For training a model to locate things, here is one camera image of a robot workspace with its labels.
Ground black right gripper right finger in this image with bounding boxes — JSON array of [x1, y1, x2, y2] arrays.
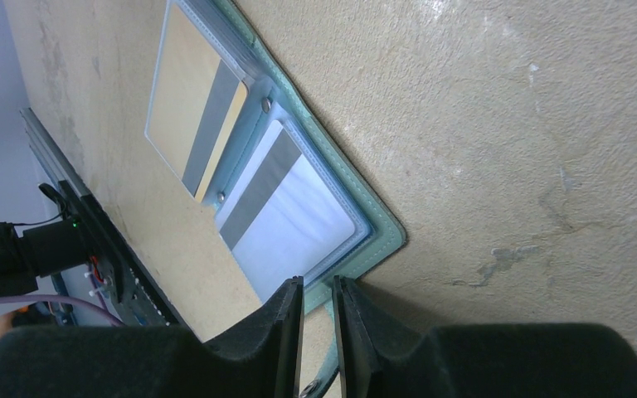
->
[[333, 276, 637, 397]]

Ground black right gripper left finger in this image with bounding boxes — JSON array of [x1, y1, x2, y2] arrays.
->
[[0, 277, 304, 397]]

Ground white striped credit card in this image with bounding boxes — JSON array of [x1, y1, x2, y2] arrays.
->
[[215, 120, 370, 302]]

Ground teal card holder wallet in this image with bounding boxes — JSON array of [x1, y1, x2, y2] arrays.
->
[[143, 0, 407, 398]]

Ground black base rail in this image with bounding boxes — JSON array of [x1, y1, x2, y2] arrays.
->
[[56, 180, 188, 328]]

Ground aluminium frame rail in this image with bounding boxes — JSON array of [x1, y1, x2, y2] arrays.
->
[[19, 108, 91, 197]]

